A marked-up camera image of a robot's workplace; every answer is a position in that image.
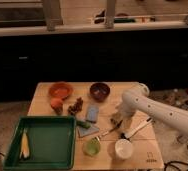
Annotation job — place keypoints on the brown grape bunch toy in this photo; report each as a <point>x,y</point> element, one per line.
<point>76,107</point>

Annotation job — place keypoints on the green plastic tray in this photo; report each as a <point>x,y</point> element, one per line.
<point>51,141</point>

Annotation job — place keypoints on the orange carrot toy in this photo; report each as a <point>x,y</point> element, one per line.
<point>57,105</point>

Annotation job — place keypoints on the blue sponge block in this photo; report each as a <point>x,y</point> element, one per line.
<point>92,113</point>

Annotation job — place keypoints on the orange plastic bowl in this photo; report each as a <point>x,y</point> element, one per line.
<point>60,90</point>

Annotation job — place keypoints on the white plastic cup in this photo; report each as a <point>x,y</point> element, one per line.
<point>122,149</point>

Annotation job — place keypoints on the green plastic cup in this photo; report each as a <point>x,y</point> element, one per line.
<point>91,147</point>

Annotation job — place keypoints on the metal spoon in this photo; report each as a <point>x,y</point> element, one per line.
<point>99,137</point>

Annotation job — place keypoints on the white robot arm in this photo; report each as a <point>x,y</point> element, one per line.
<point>137,98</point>

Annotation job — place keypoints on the green cucumber toy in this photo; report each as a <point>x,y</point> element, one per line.
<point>83,124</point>

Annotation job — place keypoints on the dark brown bowl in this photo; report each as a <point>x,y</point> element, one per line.
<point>99,91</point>

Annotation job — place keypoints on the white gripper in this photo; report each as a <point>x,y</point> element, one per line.
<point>124,112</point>

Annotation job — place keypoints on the wooden board eraser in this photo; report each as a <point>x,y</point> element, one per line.
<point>114,121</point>

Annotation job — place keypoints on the yellow corn cob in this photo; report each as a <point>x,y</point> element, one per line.
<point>24,150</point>

